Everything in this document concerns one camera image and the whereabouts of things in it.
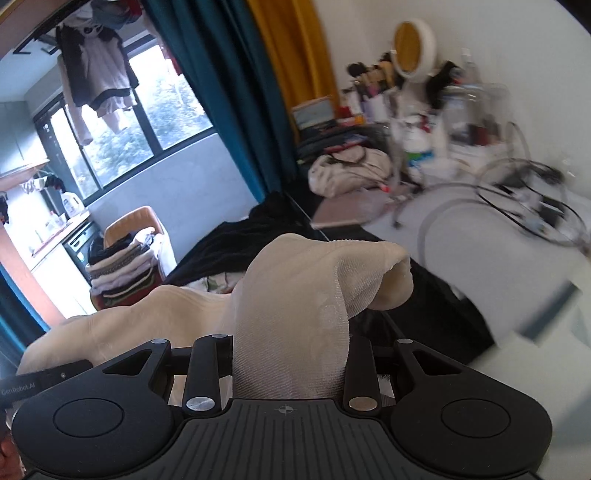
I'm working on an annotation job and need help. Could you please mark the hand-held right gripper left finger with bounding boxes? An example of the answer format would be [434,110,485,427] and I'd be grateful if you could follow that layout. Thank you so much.
[99,333,232,415]

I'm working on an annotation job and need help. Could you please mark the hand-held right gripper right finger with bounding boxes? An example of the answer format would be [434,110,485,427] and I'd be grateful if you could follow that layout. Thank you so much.
[344,336,463,413]

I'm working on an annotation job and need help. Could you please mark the cream garment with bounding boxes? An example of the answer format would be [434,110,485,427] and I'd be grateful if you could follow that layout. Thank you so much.
[16,233,414,400]

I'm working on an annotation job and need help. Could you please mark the stack of folded clothes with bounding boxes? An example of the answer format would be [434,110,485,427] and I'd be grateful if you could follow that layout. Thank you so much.
[87,226,164,308]

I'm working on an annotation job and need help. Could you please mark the hanging dark clothes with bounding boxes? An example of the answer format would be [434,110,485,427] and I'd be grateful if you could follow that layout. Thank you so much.
[85,0,146,26]

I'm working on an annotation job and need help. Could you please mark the green patterned cloth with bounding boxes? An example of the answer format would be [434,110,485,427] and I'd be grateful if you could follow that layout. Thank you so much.
[205,271,243,294]

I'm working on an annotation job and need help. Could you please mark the teal curtain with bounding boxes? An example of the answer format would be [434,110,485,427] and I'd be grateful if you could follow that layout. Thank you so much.
[141,0,301,208]
[0,265,51,370]

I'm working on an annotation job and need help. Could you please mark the black desk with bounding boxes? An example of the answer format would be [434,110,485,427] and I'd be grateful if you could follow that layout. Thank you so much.
[284,185,497,365]

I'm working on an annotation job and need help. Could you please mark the black blanket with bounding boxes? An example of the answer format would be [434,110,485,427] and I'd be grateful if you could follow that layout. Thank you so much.
[161,191,331,289]

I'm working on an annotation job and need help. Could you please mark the pink notebook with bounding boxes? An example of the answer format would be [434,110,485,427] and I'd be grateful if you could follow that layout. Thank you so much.
[310,187,393,230]

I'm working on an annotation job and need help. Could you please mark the wooden counter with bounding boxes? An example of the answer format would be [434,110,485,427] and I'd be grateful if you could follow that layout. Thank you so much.
[28,210,93,259]

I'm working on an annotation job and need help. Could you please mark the brown chair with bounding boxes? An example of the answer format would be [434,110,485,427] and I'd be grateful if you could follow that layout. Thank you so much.
[102,206,178,310]

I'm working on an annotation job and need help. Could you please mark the white detergent bottle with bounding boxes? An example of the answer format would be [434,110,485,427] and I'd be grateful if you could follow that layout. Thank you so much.
[59,191,85,217]

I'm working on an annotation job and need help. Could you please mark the beige bag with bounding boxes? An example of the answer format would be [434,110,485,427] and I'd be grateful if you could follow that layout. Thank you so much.
[308,147,393,198]

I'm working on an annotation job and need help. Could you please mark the white lotion bottle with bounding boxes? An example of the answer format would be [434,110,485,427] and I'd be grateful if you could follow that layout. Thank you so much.
[403,124,437,174]

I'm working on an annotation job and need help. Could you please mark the black framed window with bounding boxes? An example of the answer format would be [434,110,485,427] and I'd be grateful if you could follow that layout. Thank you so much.
[32,44,218,204]

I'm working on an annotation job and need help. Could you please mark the light cardboard box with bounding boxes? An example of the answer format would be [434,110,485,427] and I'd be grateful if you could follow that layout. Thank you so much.
[292,96,335,132]

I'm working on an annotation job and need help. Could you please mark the white brush holder cup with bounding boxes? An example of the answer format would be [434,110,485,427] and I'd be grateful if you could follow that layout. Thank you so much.
[360,92,393,123]

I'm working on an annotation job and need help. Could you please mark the clear acrylic cosmetic organizer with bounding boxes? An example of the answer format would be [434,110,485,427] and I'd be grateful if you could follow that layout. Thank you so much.
[438,83,513,148]

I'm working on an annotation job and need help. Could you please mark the bunch of makeup brushes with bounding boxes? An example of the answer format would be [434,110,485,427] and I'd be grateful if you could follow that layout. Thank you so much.
[346,51,398,93]

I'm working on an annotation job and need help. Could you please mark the clear spray bottle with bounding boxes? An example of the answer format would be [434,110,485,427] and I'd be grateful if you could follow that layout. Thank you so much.
[459,48,478,86]

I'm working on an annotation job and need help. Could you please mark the hanging beige black garment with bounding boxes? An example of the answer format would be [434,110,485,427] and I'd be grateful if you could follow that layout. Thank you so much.
[55,18,141,145]

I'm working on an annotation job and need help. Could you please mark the round white vanity mirror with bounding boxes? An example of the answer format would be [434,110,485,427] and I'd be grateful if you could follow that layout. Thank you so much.
[392,18,438,84]

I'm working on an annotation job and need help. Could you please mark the yellow curtain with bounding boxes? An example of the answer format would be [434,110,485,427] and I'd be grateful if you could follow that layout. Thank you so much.
[247,0,340,116]

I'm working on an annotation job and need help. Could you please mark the black cable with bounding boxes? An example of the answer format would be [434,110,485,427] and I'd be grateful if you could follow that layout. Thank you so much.
[475,157,583,245]
[503,120,532,160]

